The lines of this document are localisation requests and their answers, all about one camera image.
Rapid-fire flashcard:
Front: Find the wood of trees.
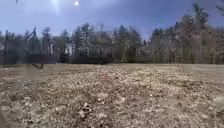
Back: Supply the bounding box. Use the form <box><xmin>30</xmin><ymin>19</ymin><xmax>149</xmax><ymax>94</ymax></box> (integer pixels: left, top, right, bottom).
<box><xmin>0</xmin><ymin>3</ymin><xmax>224</xmax><ymax>66</ymax></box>

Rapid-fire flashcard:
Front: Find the dark fence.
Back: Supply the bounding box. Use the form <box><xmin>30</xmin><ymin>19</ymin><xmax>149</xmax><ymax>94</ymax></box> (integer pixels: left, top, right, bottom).
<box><xmin>0</xmin><ymin>53</ymin><xmax>116</xmax><ymax>66</ymax></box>

